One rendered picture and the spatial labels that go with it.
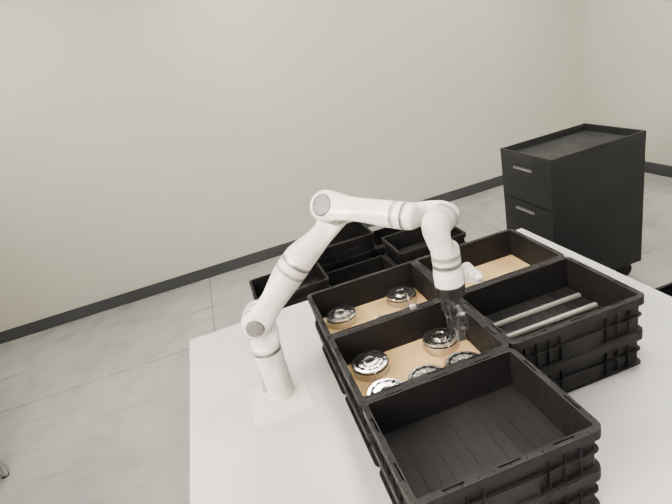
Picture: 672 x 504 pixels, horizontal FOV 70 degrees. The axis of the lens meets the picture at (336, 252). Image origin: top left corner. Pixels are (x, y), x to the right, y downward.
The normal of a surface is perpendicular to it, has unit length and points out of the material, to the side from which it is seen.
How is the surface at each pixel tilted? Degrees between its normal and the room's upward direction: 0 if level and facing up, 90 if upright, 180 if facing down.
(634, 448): 0
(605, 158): 90
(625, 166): 90
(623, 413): 0
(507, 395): 0
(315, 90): 90
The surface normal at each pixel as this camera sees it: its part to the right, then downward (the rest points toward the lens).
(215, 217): 0.28, 0.33
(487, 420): -0.21, -0.89
